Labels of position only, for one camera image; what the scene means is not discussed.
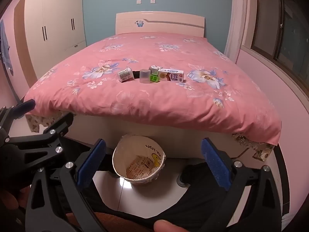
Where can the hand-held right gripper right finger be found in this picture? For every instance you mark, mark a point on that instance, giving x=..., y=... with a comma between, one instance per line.
x=214, y=164

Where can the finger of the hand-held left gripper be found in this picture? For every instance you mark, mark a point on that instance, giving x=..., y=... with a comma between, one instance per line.
x=26, y=106
x=60, y=124

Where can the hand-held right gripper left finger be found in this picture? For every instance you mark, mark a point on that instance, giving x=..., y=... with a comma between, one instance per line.
x=91, y=164

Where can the plastic-lined waste bin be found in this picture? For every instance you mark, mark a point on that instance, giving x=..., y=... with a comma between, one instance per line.
x=125, y=157

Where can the white yogurt cup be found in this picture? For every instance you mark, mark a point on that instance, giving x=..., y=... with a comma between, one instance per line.
x=125, y=75

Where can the clear plastic cup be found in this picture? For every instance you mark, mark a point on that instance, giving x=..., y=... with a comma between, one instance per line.
x=144, y=76

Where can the white milk carton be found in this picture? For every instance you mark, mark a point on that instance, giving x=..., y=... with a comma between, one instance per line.
x=171, y=75

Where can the green building block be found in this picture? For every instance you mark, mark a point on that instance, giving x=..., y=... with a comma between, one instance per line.
x=154, y=78

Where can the person's left hand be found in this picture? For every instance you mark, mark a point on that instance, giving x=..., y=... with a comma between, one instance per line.
x=7, y=199

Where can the person's right hand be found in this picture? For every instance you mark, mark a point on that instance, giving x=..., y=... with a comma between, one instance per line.
x=167, y=226

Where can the person's black pants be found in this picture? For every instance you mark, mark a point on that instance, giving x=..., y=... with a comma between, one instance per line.
x=193, y=198

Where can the patterned bed sheet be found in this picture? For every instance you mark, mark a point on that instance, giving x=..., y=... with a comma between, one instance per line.
x=256, y=149

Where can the blue hanging cloth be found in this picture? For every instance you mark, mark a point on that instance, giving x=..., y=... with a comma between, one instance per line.
x=5, y=46

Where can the white wardrobe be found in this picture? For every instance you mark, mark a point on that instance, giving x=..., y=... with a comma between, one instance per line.
x=55, y=29

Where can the pink floral blanket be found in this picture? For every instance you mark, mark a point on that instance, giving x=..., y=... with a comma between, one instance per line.
x=157, y=101

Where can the white bed headboard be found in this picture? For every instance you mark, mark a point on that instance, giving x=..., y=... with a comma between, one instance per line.
x=159, y=23

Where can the pink curtain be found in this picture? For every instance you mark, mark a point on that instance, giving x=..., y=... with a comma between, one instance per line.
x=237, y=17

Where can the window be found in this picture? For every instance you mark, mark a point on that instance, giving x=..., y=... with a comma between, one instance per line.
x=284, y=29

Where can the white bed frame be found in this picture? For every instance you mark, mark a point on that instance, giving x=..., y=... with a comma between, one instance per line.
x=101, y=128

